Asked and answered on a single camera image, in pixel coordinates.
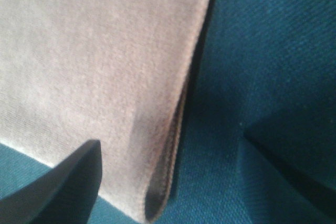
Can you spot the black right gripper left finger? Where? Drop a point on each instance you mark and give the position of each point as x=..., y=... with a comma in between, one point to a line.
x=65, y=194

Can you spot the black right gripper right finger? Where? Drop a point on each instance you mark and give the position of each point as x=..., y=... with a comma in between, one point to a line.
x=300, y=144

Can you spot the brown terry towel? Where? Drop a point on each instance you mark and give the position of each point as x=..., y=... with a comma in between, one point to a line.
x=113, y=70

